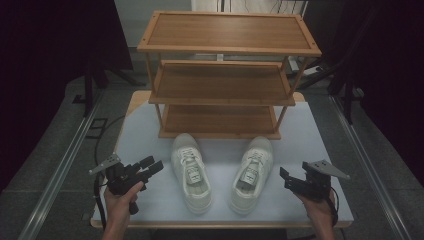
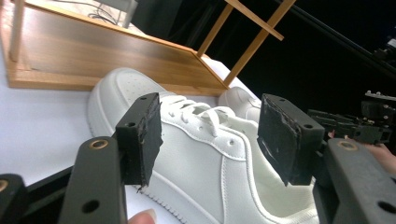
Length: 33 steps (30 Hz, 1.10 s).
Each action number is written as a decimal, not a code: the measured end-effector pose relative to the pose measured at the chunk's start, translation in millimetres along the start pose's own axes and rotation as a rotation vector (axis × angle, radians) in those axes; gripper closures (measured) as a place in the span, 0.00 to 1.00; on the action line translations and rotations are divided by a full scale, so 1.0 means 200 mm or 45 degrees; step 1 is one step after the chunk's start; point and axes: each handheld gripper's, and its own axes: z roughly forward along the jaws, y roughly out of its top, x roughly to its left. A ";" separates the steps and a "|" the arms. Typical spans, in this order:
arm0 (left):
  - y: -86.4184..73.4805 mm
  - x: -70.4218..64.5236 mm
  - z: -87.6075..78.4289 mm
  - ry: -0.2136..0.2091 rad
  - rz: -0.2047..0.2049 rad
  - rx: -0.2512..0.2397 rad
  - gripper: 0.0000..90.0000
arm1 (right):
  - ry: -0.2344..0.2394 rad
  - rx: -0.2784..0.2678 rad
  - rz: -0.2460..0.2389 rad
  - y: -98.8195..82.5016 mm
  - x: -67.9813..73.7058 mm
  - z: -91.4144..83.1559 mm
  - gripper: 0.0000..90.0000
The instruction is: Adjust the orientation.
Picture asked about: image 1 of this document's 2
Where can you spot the dark curtain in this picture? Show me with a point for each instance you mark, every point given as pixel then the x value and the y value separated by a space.
pixel 50 66
pixel 393 83

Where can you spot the person's left hand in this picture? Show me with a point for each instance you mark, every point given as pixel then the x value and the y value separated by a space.
pixel 118 206

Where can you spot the metal floor rail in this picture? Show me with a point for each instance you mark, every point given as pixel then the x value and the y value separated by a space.
pixel 60 170
pixel 370 166

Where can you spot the white power strip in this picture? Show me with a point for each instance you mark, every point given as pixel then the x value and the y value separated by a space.
pixel 311 70

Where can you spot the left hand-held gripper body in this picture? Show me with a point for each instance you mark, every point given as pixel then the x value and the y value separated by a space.
pixel 121 176

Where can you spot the three-tier wooden shoe rack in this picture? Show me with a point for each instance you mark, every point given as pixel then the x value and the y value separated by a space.
pixel 220 31

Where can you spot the white lace-up sneaker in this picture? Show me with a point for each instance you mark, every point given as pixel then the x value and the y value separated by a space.
pixel 246 190
pixel 193 186

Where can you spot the person's right hand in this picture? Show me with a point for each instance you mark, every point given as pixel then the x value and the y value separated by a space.
pixel 320 211

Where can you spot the black floor socket frame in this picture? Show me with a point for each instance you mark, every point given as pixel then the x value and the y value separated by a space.
pixel 96 128

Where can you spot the black metal stand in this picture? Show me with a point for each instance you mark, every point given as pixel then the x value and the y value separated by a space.
pixel 89 90
pixel 348 100

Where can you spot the white cabinet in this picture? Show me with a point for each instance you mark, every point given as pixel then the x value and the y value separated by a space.
pixel 233 5

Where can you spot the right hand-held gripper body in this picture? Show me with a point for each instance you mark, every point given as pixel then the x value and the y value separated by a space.
pixel 316 181

